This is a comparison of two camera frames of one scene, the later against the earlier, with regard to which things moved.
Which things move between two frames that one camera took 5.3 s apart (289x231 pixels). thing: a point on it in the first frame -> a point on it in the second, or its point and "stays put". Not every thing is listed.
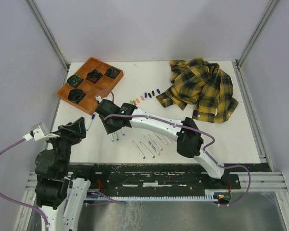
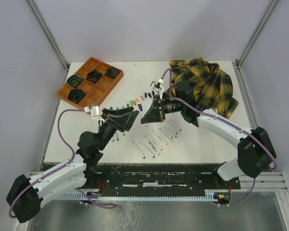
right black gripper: (109, 129) -> (152, 115)
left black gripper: (74, 132) -> (117, 123)
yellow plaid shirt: (204, 85) stays put
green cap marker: (153, 156) stays put
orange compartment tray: (94, 78) stays put
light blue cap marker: (143, 157) stays put
